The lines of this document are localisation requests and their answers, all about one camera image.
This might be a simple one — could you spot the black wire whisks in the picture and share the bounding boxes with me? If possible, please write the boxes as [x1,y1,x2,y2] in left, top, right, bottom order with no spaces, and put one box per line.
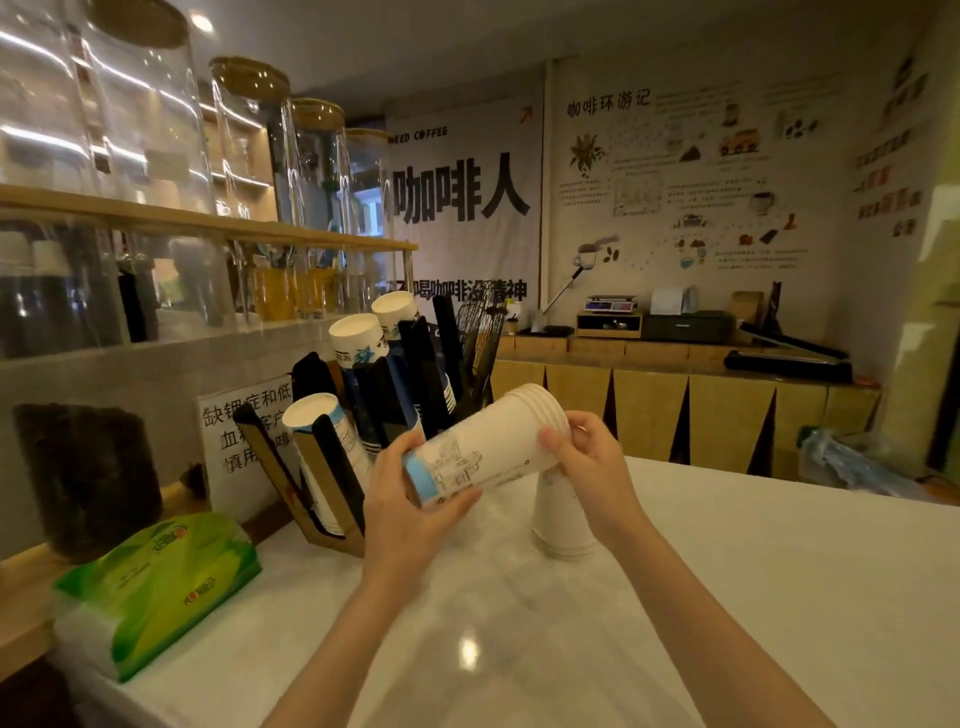
[454,288,509,402]

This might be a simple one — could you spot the plain white paper cup stack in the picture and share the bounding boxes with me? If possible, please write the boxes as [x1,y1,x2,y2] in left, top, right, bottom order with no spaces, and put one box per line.
[531,465,601,562]

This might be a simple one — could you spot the dark bottles under shelf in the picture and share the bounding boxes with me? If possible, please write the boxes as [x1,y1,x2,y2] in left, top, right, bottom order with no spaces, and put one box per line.
[0,225,162,361]

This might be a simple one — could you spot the person's left forearm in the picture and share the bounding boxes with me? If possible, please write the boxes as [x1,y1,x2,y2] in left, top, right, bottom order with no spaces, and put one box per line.
[262,576,445,728]

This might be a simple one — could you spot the blue-banded paper cup stack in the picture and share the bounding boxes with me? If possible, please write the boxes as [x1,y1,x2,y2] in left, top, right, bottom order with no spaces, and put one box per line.
[402,384,573,512]

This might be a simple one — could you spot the white notice sign card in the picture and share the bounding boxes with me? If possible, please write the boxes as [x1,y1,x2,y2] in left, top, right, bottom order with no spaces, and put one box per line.
[196,375,303,525]

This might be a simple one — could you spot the dark coffee bean jar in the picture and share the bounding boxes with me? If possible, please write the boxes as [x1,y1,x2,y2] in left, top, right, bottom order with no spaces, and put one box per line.
[12,402,164,565]

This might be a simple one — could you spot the large glass jar cork lid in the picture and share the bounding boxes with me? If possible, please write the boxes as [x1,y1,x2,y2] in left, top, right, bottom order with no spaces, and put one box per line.
[75,0,217,216]

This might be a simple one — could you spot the person's left hand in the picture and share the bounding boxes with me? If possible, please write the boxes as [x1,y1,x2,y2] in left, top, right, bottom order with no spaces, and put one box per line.
[362,429,485,595]

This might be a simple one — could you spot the wooden back counter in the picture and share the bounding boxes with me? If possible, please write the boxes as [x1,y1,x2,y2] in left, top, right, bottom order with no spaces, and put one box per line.
[489,333,884,481]

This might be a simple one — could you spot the long black bar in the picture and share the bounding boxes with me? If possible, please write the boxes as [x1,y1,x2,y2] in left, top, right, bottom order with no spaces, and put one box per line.
[723,322,855,386]

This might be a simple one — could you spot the brown paper bag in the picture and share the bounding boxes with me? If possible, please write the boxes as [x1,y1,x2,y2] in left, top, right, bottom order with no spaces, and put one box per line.
[727,291,765,328]

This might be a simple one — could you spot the white banner black lettering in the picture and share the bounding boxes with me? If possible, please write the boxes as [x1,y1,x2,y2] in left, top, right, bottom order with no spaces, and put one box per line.
[384,112,543,325]

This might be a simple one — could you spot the paper cup stack blue print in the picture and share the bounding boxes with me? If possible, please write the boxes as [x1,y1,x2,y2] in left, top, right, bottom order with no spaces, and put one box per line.
[328,312,393,451]
[371,290,459,423]

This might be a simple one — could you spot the wooden shelf board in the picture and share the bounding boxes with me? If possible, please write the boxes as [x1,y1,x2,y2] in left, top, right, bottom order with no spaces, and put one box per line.
[0,183,420,253]

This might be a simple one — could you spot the medium glass jar cork lid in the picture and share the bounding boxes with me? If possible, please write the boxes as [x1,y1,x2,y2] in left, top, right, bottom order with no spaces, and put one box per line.
[209,56,303,228]

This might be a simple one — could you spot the large glass jar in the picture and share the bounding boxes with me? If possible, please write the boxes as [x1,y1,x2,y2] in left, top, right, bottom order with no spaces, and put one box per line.
[0,0,100,198]

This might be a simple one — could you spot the amber glass jar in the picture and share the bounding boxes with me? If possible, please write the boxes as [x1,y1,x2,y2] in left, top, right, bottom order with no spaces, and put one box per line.
[300,264,340,318]
[251,264,299,324]

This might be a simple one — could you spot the small glass jar cork lid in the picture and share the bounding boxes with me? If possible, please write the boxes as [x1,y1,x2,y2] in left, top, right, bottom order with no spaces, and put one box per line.
[343,127,393,241]
[289,97,354,235]

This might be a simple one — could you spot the illustrated coffee wall poster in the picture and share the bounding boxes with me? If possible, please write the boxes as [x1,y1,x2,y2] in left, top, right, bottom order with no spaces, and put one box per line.
[551,56,852,305]

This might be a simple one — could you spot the person's right forearm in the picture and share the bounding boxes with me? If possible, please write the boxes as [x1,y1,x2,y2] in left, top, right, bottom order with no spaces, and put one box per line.
[606,513,837,728]

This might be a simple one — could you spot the black wooden cup holder rack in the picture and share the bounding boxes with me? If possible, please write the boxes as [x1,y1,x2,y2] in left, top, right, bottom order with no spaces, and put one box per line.
[232,294,511,560]

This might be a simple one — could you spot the black printer box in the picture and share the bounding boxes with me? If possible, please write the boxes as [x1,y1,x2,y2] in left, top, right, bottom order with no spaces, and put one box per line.
[642,309,738,345]

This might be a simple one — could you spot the green tissue packet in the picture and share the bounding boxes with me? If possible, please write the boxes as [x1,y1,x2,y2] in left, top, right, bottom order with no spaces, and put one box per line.
[51,512,264,684]

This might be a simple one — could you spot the short paper cup stack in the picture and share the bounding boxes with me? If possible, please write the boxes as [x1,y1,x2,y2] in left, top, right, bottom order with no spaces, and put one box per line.
[282,393,370,537]

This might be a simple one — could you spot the person's right hand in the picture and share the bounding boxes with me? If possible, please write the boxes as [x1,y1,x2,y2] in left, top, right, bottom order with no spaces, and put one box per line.
[538,410,648,550]

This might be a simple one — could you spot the clear plastic bag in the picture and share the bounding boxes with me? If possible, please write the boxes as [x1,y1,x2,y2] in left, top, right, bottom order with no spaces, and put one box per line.
[796,425,935,502]

